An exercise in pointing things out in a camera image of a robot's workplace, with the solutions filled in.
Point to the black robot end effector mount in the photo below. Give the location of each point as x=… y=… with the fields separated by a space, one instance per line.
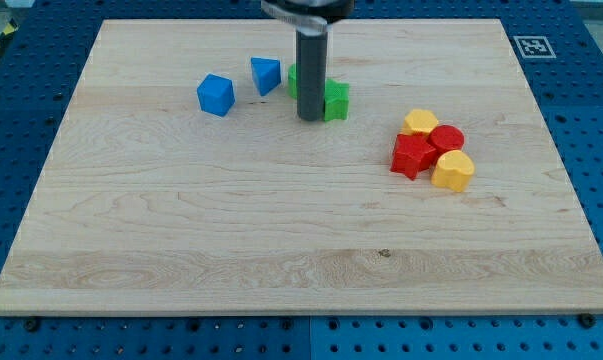
x=308 y=16

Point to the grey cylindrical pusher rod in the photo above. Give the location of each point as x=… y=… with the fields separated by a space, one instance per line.
x=311 y=56

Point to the yellow hexagon block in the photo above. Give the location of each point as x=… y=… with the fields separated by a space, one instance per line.
x=419 y=122

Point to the green round block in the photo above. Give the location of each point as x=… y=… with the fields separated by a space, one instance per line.
x=292 y=81

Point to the blue triangle block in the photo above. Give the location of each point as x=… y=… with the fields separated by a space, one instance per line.
x=266 y=74

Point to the green star block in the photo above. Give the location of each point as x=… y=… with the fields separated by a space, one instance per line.
x=336 y=100

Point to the blue cube block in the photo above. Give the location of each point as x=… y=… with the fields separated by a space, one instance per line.
x=216 y=95

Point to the red star block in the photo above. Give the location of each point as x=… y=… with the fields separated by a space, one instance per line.
x=411 y=155

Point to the red round block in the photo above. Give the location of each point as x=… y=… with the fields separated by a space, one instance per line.
x=445 y=138

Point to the yellow heart block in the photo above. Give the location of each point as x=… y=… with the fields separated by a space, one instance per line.
x=453 y=170

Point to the white fiducial marker tag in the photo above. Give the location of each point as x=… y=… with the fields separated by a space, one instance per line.
x=534 y=47

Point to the wooden board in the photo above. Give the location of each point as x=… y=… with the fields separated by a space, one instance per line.
x=149 y=206

